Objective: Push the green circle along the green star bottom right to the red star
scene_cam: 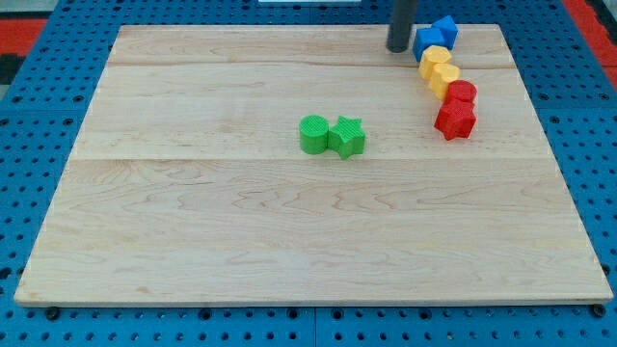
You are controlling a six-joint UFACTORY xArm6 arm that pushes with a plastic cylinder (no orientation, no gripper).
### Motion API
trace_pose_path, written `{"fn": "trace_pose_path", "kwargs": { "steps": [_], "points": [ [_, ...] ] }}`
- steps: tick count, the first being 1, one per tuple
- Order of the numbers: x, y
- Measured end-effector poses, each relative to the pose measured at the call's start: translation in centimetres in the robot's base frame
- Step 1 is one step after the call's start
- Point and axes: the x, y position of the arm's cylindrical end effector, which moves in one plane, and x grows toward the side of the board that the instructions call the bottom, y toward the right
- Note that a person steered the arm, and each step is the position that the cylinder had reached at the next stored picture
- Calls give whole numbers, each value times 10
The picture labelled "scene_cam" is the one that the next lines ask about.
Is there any green cylinder block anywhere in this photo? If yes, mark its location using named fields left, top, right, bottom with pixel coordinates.
left=299, top=115, right=329, bottom=154

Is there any green star block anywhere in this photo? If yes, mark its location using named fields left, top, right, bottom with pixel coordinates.
left=327, top=116, right=365, bottom=160

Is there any red star block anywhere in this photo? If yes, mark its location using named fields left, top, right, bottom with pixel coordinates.
left=434, top=99, right=476, bottom=141

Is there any light wooden board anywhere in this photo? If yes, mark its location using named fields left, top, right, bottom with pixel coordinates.
left=14, top=24, right=613, bottom=307

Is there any yellow heart block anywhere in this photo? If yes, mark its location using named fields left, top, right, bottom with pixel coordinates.
left=428, top=63, right=461, bottom=101

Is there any yellow hexagon block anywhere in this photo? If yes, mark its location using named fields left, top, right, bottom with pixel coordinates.
left=418, top=45, right=452, bottom=80

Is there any red cylinder block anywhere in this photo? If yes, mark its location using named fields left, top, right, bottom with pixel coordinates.
left=443, top=80, right=477, bottom=104

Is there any blue cube block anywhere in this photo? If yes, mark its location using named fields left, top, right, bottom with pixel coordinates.
left=413, top=28, right=445, bottom=62

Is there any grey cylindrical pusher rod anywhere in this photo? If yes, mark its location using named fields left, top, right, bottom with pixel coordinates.
left=386, top=0, right=418, bottom=53

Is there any blue pentagon block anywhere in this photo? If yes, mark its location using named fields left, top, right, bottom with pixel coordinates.
left=431, top=15, right=459, bottom=50

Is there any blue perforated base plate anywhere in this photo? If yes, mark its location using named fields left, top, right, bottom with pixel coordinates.
left=1, top=0, right=616, bottom=346

